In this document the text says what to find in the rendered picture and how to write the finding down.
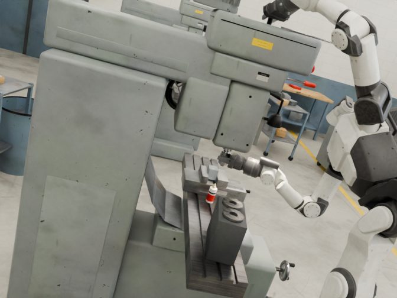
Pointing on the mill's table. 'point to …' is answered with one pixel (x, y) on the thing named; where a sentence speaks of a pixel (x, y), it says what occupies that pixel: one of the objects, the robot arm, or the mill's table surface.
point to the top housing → (262, 42)
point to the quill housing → (241, 117)
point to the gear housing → (248, 72)
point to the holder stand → (225, 230)
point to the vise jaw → (221, 181)
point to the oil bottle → (211, 194)
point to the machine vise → (197, 185)
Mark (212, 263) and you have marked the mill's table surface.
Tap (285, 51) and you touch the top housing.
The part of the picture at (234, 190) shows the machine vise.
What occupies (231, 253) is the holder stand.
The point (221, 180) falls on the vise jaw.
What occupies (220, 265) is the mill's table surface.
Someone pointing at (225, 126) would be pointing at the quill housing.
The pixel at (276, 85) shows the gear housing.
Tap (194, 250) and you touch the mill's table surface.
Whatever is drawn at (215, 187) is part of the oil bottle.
